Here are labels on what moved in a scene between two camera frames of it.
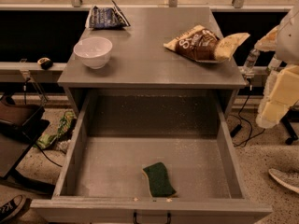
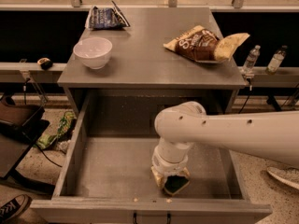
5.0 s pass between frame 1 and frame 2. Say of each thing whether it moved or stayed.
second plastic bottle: stayed
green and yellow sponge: moved
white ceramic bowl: stayed
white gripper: moved
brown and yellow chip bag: stayed
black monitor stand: stayed
